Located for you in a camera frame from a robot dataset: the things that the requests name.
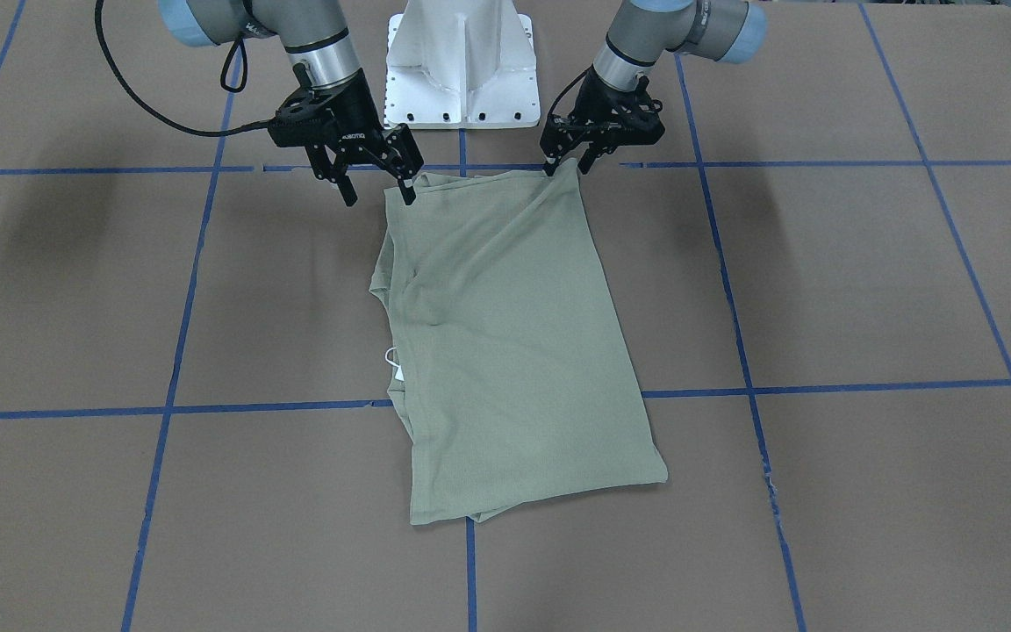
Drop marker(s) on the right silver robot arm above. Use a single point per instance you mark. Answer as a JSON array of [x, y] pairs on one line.
[[314, 34]]

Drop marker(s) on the white camera column with base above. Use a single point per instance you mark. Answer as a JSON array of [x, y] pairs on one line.
[[461, 64]]

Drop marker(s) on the olive green long-sleeve shirt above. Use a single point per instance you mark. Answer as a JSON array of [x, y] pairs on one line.
[[518, 384]]

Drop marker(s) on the blue tape grid lines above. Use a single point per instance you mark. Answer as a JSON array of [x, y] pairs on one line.
[[812, 273]]

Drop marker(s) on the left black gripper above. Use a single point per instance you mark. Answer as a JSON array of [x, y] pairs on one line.
[[595, 98]]

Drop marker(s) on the white shirt price tag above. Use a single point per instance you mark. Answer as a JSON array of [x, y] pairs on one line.
[[391, 357]]

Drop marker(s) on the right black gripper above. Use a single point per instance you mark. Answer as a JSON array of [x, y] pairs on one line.
[[354, 112]]

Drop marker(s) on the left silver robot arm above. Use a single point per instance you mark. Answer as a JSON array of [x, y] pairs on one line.
[[725, 31]]

